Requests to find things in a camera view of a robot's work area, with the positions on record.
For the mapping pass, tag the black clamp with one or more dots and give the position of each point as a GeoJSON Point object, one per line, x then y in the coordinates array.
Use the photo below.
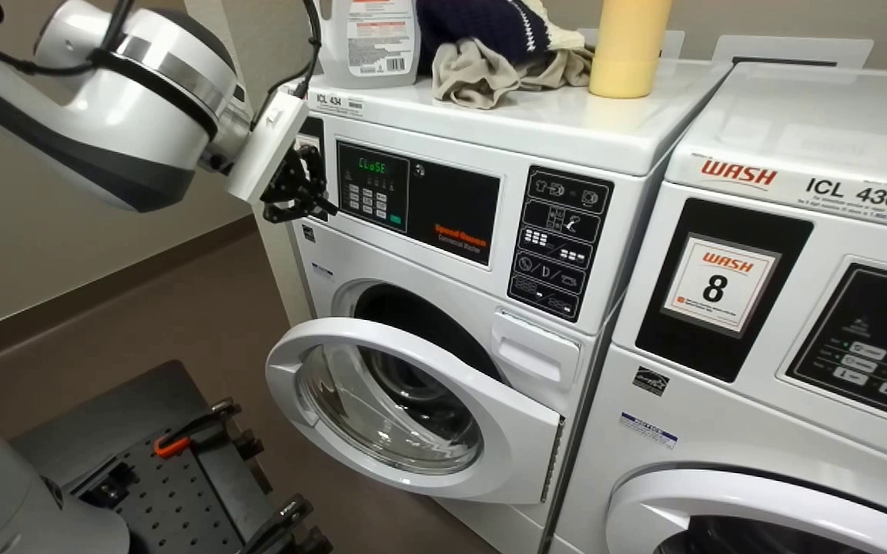
{"type": "Point", "coordinates": [292, 525]}

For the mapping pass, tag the number eight label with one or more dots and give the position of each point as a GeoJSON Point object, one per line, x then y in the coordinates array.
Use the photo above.
{"type": "Point", "coordinates": [723, 283]}

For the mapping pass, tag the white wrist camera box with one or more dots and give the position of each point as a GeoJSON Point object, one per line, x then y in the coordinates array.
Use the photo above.
{"type": "Point", "coordinates": [263, 144]}

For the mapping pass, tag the white washing machine number seven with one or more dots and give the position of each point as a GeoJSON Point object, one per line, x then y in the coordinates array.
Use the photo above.
{"type": "Point", "coordinates": [609, 124]}

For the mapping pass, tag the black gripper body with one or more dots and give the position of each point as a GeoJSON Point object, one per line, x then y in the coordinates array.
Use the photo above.
{"type": "Point", "coordinates": [301, 174]}

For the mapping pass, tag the white washing machine number eight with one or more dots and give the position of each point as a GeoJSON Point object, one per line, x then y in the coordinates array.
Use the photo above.
{"type": "Point", "coordinates": [731, 433]}

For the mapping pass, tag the control panel of machine eight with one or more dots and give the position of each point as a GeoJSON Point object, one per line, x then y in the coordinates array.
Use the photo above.
{"type": "Point", "coordinates": [869, 349]}

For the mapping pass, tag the large white wall box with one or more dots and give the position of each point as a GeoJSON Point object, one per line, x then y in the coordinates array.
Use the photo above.
{"type": "Point", "coordinates": [792, 49]}

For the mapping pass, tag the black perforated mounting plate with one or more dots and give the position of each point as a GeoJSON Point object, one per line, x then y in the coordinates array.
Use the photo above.
{"type": "Point", "coordinates": [168, 502]}

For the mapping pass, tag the beige cloth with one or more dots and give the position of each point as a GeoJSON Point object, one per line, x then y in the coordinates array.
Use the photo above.
{"type": "Point", "coordinates": [476, 73]}

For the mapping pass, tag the round door of machine seven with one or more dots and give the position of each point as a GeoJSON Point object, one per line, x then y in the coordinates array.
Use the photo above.
{"type": "Point", "coordinates": [506, 411]}

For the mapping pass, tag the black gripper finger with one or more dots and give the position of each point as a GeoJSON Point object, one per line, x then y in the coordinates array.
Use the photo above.
{"type": "Point", "coordinates": [277, 214]}
{"type": "Point", "coordinates": [321, 204]}

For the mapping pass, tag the control panel of machine seven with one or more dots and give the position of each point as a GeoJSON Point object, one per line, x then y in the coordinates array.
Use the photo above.
{"type": "Point", "coordinates": [444, 204]}

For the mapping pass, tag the yellow water bottle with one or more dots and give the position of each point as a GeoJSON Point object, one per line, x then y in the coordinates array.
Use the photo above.
{"type": "Point", "coordinates": [631, 49]}

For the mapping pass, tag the clear plastic detergent bottle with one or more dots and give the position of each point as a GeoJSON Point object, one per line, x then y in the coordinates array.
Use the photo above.
{"type": "Point", "coordinates": [372, 49]}

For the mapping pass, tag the small white wall box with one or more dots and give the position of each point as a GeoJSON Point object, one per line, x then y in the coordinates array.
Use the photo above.
{"type": "Point", "coordinates": [675, 45]}

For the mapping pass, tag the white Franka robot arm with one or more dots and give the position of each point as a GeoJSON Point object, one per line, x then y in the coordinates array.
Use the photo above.
{"type": "Point", "coordinates": [124, 103]}

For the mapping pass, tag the round door of machine eight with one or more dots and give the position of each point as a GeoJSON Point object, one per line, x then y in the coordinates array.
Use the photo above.
{"type": "Point", "coordinates": [670, 502]}

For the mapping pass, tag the navy blue cloth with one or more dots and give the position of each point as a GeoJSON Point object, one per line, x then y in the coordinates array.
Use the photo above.
{"type": "Point", "coordinates": [476, 19]}

